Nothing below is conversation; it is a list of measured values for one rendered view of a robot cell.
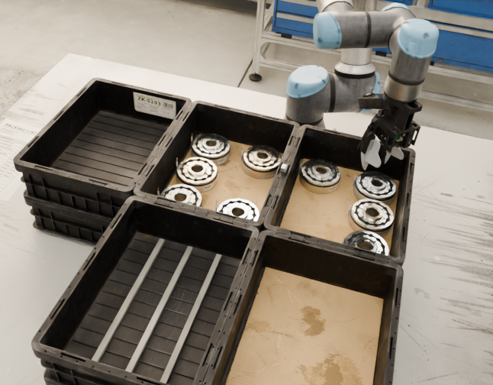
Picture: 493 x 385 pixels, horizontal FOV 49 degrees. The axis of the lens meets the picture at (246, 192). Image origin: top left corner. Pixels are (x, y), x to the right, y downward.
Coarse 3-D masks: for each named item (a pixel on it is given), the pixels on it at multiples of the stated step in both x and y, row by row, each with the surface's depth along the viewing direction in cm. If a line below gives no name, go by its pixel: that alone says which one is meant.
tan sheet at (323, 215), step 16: (304, 160) 147; (352, 176) 144; (304, 192) 138; (336, 192) 139; (352, 192) 139; (288, 208) 134; (304, 208) 134; (320, 208) 134; (336, 208) 135; (288, 224) 130; (304, 224) 130; (320, 224) 130; (336, 224) 131; (336, 240) 127
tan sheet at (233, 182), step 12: (240, 144) 151; (240, 156) 147; (228, 168) 143; (240, 168) 143; (228, 180) 140; (240, 180) 140; (252, 180) 140; (264, 180) 140; (204, 192) 136; (216, 192) 136; (228, 192) 136; (240, 192) 136; (252, 192) 137; (264, 192) 137; (204, 204) 133
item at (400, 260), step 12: (300, 132) 140; (324, 132) 141; (336, 132) 141; (288, 168) 131; (408, 168) 132; (408, 180) 129; (276, 192) 123; (408, 192) 126; (276, 204) 120; (408, 204) 123; (408, 216) 120; (264, 228) 115; (276, 228) 115; (312, 240) 113; (324, 240) 113; (360, 252) 111; (372, 252) 111
